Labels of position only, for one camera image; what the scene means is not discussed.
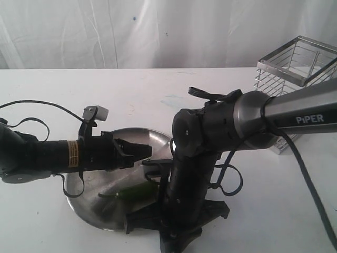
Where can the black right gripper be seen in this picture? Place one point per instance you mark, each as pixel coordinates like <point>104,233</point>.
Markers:
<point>175,233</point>

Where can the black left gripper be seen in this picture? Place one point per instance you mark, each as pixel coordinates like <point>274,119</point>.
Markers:
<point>100,152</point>

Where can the green chili pepper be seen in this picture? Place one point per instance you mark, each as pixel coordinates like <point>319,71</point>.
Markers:
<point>132,194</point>

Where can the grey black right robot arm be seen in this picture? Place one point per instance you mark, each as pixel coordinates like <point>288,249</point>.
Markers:
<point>206,140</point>

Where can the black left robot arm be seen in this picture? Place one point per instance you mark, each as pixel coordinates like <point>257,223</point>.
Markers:
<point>25,159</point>

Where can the round steel plate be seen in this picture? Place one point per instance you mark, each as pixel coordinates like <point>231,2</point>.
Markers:
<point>100,213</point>

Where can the white backdrop curtain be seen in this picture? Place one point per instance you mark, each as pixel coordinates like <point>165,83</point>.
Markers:
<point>155,34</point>

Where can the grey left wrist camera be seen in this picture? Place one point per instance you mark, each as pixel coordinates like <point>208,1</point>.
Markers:
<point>95,112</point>

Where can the chrome wire utensil basket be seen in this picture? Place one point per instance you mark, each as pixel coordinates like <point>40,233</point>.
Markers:
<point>300,79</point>

